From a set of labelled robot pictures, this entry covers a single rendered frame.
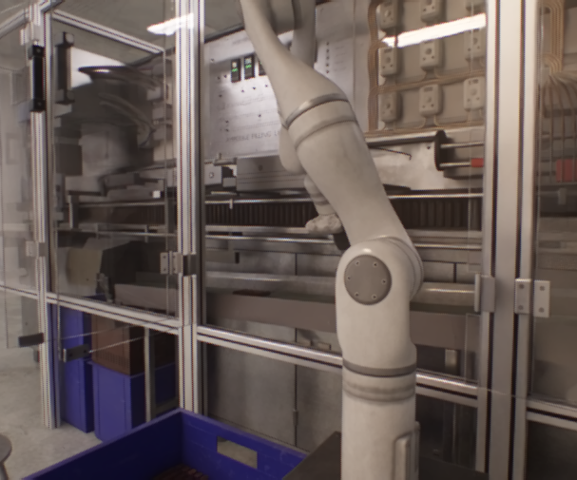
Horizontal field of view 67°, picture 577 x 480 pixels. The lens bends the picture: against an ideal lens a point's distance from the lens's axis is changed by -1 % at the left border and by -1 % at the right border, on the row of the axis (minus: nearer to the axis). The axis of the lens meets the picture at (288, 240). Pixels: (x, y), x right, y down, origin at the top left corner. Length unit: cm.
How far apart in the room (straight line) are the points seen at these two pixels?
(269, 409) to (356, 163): 121
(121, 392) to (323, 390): 79
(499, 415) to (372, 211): 49
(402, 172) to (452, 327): 63
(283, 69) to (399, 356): 39
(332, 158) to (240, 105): 142
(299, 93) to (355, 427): 42
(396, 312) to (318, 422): 104
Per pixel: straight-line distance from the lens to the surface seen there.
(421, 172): 143
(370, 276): 52
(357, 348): 54
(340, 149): 56
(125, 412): 186
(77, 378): 211
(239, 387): 172
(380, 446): 58
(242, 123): 194
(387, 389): 55
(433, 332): 99
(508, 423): 93
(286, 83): 61
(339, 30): 176
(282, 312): 118
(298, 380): 152
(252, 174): 136
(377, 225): 59
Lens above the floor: 91
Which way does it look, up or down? 3 degrees down
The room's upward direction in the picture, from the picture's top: straight up
